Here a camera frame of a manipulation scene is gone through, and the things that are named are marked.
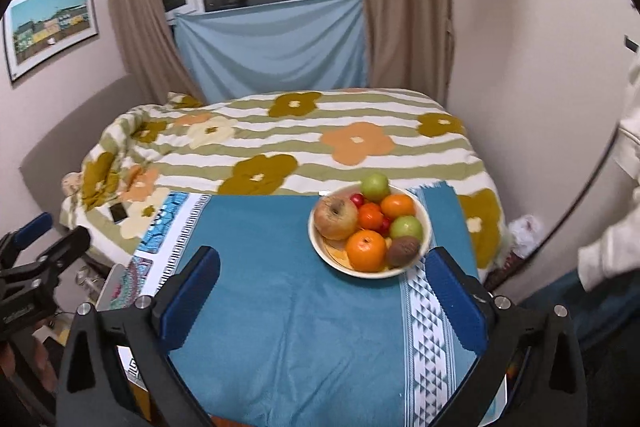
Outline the small red fruit in bowl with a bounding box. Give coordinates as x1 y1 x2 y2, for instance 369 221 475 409
349 193 366 208

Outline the small tangerine in bowl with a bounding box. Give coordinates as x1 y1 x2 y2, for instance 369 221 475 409
358 202 385 231

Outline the floral striped duvet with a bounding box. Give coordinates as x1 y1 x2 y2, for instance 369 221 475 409
60 89 511 272

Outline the cream fruit bowl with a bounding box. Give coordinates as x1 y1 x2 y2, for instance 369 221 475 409
308 183 434 280

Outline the light blue hanging cloth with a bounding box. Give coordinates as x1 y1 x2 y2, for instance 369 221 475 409
175 0 368 103

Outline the green apple in bowl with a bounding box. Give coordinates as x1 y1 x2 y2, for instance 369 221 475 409
390 216 424 242

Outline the orange at bowl back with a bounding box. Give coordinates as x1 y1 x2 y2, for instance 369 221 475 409
380 194 416 221

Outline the green apple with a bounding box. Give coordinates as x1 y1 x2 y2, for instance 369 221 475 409
390 216 424 242
360 172 390 202

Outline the large orange front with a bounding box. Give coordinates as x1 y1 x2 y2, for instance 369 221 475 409
345 230 387 273

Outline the white sleeve forearm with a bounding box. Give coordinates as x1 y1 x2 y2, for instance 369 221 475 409
577 60 639 291

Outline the person's left hand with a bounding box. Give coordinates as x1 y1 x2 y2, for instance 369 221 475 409
1 332 58 393

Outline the brown kiwi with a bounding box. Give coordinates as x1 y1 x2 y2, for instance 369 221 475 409
385 236 421 269

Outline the black phone on bed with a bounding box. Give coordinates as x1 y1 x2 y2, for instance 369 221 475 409
108 202 128 223

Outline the framed town picture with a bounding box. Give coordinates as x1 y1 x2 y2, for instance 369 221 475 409
1 0 99 83

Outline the blue patterned tablecloth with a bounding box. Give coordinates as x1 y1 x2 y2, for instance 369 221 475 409
110 193 475 426

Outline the left beige curtain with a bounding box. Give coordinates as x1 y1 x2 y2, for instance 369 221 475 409
107 0 204 103

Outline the white crumpled bag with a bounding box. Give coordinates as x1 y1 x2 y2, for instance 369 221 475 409
508 215 544 259

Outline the black cable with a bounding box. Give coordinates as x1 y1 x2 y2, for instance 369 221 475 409
484 126 622 293

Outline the large red-yellow apple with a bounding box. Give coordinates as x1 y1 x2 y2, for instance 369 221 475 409
312 195 358 241

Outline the small red fruit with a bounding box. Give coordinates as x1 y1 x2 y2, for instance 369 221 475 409
349 193 366 208
378 217 392 237

